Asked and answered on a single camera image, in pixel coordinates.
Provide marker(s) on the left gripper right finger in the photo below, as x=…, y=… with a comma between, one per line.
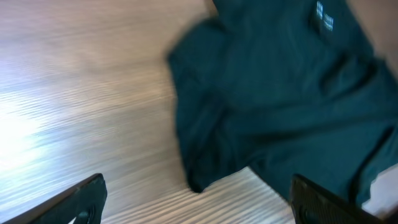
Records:
x=312, y=204

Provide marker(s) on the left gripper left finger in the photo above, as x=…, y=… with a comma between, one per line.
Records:
x=82, y=203

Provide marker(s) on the black polo shirt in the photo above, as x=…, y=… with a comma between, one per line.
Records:
x=284, y=88

